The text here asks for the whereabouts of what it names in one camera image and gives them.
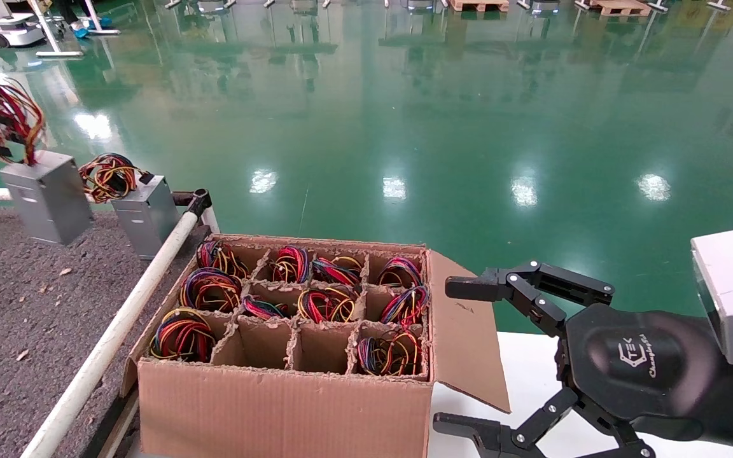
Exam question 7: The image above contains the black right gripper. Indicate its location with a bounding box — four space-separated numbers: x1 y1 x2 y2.
433 260 723 458

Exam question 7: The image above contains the grey power supply with wires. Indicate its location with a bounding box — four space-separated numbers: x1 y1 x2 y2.
241 295 291 321
0 75 95 247
149 308 218 363
380 285 429 327
78 153 182 261
179 267 243 312

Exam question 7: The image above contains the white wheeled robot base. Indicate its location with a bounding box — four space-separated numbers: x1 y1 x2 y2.
0 0 47 50

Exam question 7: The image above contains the white stand with foot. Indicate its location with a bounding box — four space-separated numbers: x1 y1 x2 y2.
80 0 122 37
28 0 85 60

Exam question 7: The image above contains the person with blue shoes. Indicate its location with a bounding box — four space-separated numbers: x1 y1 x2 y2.
55 0 108 39

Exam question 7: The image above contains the brown cardboard box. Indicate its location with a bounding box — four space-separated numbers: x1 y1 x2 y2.
120 234 512 458

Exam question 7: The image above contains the cardboard cell divider insert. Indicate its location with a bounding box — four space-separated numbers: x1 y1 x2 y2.
150 239 431 382

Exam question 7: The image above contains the black pipe joint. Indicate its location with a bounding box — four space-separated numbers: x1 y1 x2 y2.
172 189 213 220

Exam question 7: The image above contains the long white table pipe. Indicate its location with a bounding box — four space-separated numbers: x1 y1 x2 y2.
20 211 200 458

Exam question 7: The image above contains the wooden pallet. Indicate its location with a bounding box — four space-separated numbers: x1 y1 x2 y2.
589 0 652 18
448 0 511 13

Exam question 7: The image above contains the wire bundle top right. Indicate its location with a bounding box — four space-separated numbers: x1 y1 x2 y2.
358 328 422 377

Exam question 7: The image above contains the wire bundle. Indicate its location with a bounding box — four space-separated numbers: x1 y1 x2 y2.
271 246 311 284
196 240 250 279
297 288 358 324
358 328 422 377
376 256 424 288

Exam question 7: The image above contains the wire bundle top centre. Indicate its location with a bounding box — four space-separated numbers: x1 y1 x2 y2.
376 256 424 288

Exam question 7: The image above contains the wire bundle centre upper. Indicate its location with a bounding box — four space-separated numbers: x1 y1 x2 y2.
297 288 358 324

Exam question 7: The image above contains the wire bundle upper left cell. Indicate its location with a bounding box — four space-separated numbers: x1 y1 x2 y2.
311 256 363 287

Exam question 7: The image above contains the wire bundle left middle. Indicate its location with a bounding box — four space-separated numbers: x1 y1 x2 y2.
271 246 311 284

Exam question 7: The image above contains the wire bundle bottom left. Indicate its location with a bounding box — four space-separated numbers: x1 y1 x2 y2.
196 240 250 279

